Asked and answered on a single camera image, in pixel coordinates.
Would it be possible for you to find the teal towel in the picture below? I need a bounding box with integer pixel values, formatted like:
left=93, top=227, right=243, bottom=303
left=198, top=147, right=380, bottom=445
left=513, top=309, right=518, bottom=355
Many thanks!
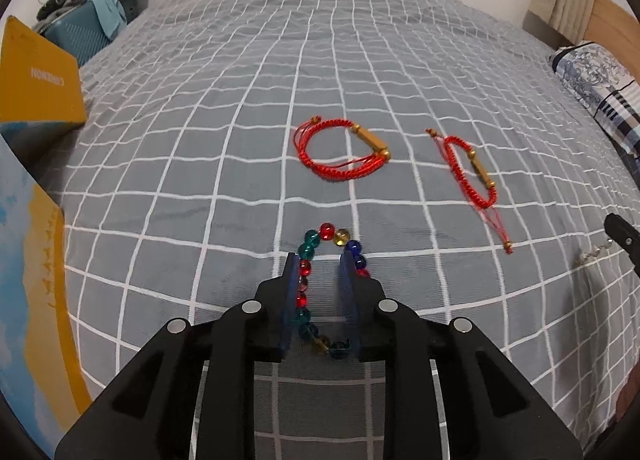
left=90, top=0, right=129, bottom=39

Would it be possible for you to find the red string bracelet, long tail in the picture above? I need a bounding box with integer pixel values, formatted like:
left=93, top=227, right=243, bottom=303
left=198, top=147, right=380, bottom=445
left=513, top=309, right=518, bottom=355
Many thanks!
left=425, top=127, right=515, bottom=255

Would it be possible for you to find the small white pearl string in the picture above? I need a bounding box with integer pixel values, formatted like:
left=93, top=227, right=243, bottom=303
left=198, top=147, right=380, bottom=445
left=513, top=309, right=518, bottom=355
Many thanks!
left=574, top=238, right=615, bottom=269

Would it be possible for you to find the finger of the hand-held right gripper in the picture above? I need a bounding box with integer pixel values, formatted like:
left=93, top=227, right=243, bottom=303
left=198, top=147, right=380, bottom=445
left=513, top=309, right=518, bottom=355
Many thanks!
left=603, top=212, right=640, bottom=272

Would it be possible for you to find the teal suitcase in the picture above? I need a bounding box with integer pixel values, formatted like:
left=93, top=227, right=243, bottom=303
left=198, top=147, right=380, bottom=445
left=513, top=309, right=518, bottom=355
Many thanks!
left=34, top=2, right=114, bottom=67

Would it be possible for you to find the multicolour glass bead bracelet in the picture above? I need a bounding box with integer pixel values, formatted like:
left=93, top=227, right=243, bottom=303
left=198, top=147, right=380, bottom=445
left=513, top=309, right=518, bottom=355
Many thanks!
left=295, top=222, right=371, bottom=361

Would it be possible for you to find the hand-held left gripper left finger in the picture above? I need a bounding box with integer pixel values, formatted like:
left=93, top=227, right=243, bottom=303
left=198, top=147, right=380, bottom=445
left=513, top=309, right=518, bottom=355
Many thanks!
left=54, top=252, right=301, bottom=460

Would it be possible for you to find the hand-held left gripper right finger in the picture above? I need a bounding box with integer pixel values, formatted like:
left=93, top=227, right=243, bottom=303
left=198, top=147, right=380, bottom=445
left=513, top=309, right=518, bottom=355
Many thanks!
left=337, top=247, right=584, bottom=460

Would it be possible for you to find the blue and yellow cardboard box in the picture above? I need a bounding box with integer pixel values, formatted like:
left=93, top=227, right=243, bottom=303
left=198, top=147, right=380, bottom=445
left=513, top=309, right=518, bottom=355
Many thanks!
left=0, top=15, right=96, bottom=460

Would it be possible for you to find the red string bracelet, doubled cord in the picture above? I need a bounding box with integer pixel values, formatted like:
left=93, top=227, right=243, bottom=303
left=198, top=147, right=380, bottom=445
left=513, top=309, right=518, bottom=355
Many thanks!
left=293, top=115, right=393, bottom=181

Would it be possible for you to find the dark bags pile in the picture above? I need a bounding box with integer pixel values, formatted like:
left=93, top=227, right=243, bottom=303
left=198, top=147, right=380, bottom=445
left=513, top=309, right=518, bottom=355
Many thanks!
left=35, top=0, right=94, bottom=22

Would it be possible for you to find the blue patchwork pillow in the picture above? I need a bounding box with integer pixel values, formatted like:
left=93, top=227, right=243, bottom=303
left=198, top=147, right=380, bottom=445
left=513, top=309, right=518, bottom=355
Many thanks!
left=548, top=41, right=640, bottom=159

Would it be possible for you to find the wooden headboard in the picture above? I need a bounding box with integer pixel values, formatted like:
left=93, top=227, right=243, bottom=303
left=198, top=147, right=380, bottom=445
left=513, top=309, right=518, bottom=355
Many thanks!
left=580, top=0, right=640, bottom=49

